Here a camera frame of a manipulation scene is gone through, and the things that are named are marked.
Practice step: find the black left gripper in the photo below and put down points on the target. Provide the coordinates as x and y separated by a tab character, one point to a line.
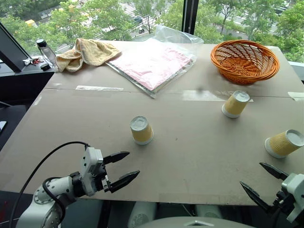
104	183

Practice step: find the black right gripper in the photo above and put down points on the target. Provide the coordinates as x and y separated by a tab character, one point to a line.
282	202

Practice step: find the red and white key bundle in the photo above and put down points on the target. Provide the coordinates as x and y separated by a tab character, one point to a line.
32	61

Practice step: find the clear bottle with black cap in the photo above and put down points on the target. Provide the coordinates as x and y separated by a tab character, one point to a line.
47	52

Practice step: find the yellow terry towel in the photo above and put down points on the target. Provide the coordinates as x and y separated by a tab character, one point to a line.
92	52

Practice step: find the black side desk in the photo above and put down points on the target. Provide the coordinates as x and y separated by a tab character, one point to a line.
21	85

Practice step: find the yellow ribbed paper cup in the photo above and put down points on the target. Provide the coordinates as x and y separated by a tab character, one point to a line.
235	105
142	134
281	145

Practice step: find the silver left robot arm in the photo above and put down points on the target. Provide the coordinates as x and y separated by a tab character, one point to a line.
45	210

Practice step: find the small black box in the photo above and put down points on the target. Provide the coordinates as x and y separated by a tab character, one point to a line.
45	66

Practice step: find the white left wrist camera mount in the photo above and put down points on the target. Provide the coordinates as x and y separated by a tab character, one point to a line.
90	164

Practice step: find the black slanted panel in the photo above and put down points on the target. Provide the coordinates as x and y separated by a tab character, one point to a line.
12	51

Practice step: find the black window post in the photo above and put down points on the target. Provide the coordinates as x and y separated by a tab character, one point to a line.
190	16

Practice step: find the grey robot torso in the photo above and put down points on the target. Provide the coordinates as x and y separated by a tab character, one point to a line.
197	223

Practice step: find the white rounded robot leg part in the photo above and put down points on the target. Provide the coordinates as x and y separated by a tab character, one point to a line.
209	211
142	213

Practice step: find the clear tape strip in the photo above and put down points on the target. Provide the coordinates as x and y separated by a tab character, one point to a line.
99	88
297	96

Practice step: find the clear bag of pink sheets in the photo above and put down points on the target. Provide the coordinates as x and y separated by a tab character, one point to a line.
152	64

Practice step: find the orange woven basket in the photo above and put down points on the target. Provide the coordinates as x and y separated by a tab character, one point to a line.
244	63

